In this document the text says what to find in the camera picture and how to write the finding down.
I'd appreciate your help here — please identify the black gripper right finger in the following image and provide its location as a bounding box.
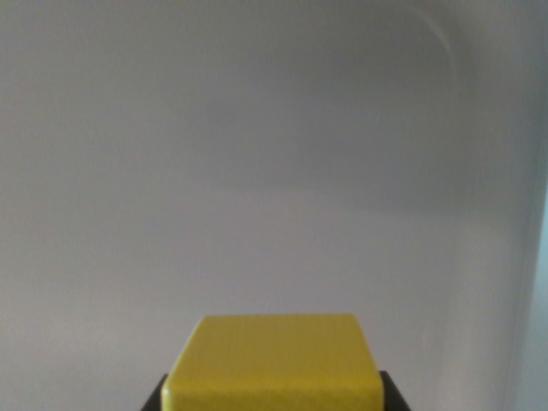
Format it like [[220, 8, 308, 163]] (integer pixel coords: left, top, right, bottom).
[[378, 370, 414, 411]]

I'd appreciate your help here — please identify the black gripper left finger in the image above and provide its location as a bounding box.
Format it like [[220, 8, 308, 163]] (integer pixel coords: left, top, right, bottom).
[[140, 373, 169, 411]]

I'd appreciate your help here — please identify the yellow cube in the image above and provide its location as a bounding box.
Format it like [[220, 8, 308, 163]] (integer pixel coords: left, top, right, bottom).
[[160, 313, 384, 411]]

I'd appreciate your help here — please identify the grey plastic tray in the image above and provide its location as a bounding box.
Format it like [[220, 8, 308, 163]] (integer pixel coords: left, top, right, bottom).
[[0, 0, 548, 411]]

